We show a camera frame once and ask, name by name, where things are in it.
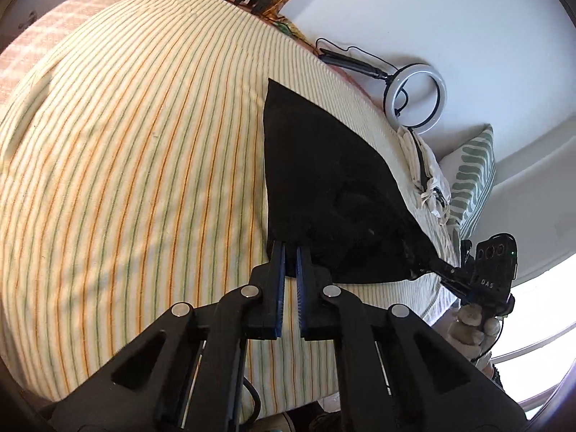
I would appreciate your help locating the white tank top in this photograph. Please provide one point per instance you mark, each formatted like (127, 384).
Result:
(416, 153)

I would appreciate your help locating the pink checked bed cover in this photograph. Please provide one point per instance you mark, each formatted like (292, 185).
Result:
(54, 31)

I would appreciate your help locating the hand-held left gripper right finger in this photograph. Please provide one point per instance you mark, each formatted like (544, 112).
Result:
(300, 288)

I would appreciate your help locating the black t-shirt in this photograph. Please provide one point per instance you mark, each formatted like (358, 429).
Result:
(324, 180)

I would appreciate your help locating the leaf print cloth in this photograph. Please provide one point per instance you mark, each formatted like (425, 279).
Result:
(288, 27)

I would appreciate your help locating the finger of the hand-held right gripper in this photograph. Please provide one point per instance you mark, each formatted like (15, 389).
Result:
(450, 269)
(456, 289)

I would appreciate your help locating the white folded garment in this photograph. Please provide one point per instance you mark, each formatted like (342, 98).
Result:
(434, 198)

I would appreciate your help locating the green patterned white pillow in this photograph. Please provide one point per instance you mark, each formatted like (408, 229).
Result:
(472, 175)

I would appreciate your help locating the person's right hand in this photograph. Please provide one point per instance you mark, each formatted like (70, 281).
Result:
(470, 328)

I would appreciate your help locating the yellow striped bed sheet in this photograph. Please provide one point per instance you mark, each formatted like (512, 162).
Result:
(135, 166)

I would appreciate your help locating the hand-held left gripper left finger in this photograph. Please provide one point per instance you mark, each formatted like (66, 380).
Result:
(280, 279)

